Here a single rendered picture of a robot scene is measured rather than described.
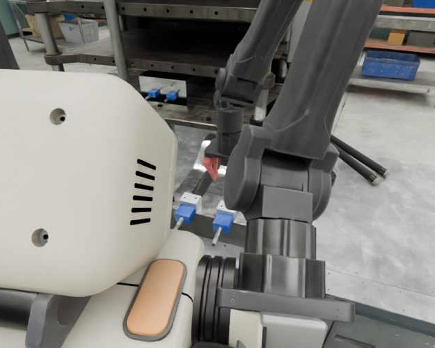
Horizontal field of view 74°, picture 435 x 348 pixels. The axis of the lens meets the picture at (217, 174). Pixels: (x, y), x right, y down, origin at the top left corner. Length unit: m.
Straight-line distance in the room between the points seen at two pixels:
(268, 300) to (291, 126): 0.16
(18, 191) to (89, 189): 0.04
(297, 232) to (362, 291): 0.56
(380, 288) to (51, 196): 0.78
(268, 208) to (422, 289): 0.67
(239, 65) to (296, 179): 0.28
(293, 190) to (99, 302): 0.20
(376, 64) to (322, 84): 4.07
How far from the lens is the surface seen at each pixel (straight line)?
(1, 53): 0.55
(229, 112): 0.59
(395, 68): 4.40
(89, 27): 6.08
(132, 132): 0.20
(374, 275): 0.88
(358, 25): 0.30
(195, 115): 1.58
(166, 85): 1.60
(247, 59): 0.53
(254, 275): 0.28
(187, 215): 0.78
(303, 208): 0.30
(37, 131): 0.21
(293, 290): 0.28
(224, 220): 0.76
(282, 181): 0.31
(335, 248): 0.90
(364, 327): 1.02
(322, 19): 0.30
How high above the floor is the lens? 1.45
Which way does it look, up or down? 36 degrees down
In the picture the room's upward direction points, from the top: straight up
